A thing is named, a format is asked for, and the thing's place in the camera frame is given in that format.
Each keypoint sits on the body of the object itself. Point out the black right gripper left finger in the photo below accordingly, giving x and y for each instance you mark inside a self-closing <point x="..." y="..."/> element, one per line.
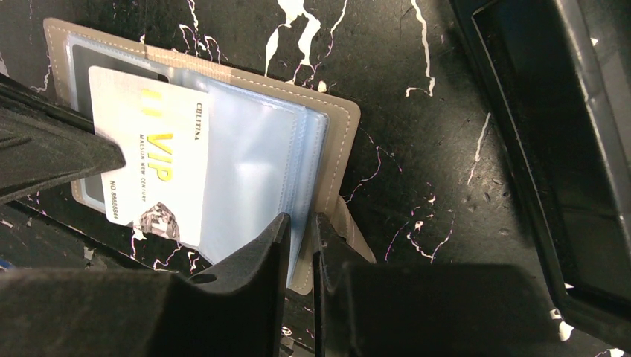
<point x="233" y="308"/>

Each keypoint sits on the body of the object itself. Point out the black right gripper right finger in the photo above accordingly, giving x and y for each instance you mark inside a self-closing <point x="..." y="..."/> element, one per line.
<point x="366" y="309"/>

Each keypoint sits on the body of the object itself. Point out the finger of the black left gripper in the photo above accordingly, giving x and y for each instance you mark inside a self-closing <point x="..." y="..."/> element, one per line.
<point x="45" y="144"/>

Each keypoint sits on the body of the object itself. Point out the white VIP credit card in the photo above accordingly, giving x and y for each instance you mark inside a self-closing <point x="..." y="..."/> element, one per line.
<point x="162" y="131"/>

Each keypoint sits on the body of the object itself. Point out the black plastic card box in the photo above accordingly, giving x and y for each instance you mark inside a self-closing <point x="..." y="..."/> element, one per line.
<point x="556" y="77"/>

